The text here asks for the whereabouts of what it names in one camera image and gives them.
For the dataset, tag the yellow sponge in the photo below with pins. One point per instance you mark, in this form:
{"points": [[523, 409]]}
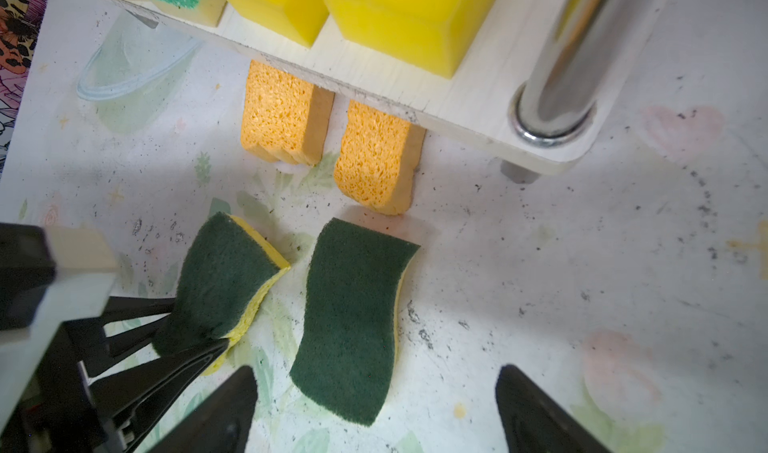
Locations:
{"points": [[434, 35], [298, 20]]}

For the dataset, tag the dark green scouring sponge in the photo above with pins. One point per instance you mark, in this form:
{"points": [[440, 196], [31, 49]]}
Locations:
{"points": [[345, 360], [226, 274]]}

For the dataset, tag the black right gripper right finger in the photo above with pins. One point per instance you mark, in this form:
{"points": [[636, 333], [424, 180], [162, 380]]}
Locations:
{"points": [[533, 422]]}

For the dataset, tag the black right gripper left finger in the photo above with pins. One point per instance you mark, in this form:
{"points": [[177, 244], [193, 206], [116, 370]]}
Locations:
{"points": [[221, 423]]}

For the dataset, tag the orange cellulose sponge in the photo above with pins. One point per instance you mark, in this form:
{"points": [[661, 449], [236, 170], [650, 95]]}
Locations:
{"points": [[285, 118], [378, 158]]}

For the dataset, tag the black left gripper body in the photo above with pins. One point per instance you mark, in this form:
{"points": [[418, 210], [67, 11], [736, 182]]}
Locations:
{"points": [[62, 408]]}

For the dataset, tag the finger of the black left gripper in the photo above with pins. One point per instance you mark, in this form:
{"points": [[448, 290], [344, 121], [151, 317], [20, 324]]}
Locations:
{"points": [[130, 403], [126, 325]]}

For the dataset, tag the white two-tier shelf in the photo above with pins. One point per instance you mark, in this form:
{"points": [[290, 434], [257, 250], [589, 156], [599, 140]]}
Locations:
{"points": [[534, 88]]}

